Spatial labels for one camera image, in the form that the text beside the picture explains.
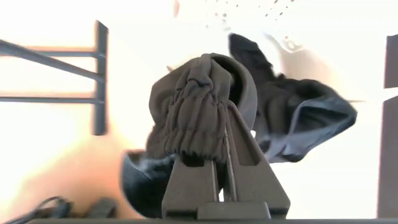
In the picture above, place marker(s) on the black clothes rack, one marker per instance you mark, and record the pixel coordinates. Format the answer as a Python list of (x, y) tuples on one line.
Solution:
[(101, 77)]

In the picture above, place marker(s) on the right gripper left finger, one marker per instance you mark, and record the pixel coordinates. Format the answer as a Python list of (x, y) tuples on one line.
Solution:
[(186, 186)]

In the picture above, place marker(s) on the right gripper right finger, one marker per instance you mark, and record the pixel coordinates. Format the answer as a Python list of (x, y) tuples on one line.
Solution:
[(252, 180)]

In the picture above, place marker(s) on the black shorts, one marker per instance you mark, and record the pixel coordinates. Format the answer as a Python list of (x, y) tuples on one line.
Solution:
[(192, 109)]

